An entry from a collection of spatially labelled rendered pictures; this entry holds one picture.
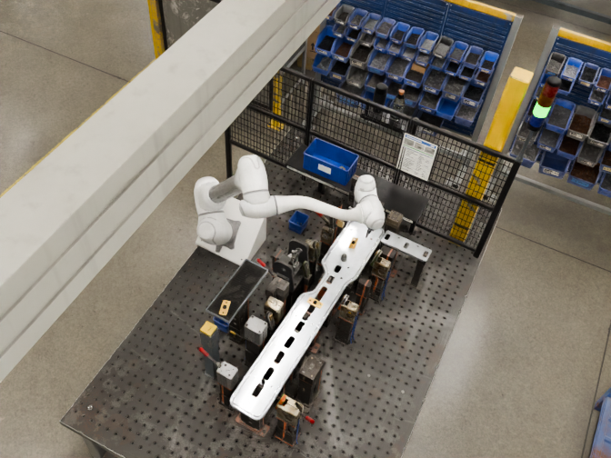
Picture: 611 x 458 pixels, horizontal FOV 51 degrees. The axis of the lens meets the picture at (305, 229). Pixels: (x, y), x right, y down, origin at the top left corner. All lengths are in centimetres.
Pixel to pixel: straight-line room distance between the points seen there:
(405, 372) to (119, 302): 212
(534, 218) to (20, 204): 509
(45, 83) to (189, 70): 575
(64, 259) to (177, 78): 26
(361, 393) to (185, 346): 100
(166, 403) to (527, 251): 308
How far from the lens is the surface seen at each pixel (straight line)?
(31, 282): 68
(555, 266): 532
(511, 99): 344
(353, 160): 400
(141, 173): 75
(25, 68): 678
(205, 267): 393
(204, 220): 371
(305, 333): 334
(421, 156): 380
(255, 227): 387
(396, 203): 391
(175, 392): 354
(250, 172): 321
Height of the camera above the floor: 388
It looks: 51 degrees down
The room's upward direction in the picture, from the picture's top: 6 degrees clockwise
